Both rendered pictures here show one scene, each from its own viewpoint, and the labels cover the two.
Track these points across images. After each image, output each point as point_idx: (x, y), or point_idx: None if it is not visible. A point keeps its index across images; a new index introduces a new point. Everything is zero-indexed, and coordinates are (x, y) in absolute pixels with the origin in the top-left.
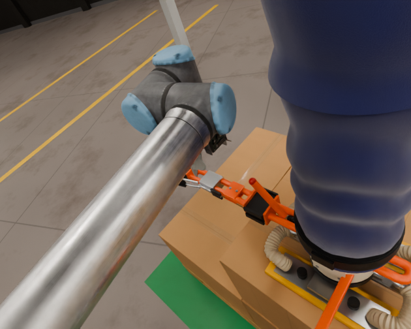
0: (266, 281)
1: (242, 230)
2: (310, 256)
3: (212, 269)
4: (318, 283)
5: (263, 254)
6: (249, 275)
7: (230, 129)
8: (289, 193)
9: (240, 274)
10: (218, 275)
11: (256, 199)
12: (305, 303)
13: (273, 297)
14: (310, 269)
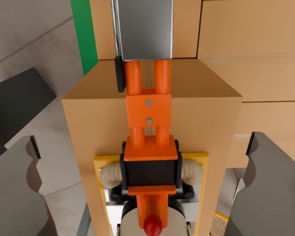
0: (89, 159)
1: (121, 100)
2: (129, 212)
3: (98, 3)
4: (115, 210)
5: (112, 141)
6: (78, 143)
7: None
8: (217, 121)
9: (71, 134)
10: (98, 17)
11: (152, 164)
12: (99, 191)
13: (81, 171)
14: (126, 192)
